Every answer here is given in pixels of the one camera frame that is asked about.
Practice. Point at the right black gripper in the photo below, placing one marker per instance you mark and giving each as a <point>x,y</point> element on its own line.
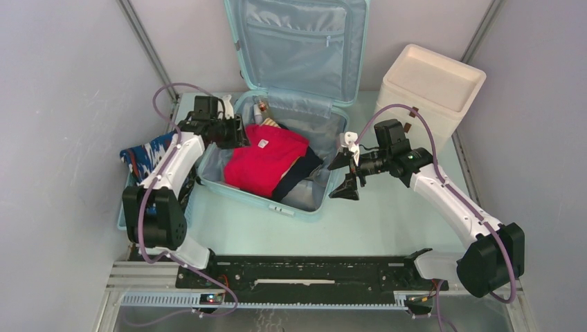
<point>347,189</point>

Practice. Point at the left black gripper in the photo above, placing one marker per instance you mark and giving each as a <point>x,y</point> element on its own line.
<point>239,137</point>

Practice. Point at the blue white red garment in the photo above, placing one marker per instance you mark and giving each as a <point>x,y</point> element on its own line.
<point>142,160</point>

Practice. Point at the light blue ribbed suitcase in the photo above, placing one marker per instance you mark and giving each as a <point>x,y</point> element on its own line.
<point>304,59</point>

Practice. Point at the yellow white striped garment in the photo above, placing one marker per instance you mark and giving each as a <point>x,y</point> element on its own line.
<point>270,123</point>

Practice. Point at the black white patterned garment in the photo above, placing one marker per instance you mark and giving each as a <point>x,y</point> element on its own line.
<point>187,188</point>

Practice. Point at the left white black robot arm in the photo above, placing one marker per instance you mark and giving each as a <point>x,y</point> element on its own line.
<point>155,219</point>

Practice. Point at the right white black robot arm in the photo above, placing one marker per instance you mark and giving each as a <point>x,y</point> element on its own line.
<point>494,252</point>

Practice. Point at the dark navy garment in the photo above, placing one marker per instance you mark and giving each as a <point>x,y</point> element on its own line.
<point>301,169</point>

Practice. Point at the cream plastic drawer cabinet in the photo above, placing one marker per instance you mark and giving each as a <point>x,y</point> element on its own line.
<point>441,89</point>

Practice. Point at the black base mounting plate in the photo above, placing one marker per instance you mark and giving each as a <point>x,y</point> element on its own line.
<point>320,280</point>

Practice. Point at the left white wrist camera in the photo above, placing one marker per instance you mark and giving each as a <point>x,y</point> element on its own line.
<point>226,107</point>

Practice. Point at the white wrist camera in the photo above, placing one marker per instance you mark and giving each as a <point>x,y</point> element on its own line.
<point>226,107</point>
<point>347,145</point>

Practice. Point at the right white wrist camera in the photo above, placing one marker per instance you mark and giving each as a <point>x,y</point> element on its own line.
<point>347,145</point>

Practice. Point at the aluminium frame rail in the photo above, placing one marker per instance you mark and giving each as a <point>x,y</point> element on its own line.
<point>169,284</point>

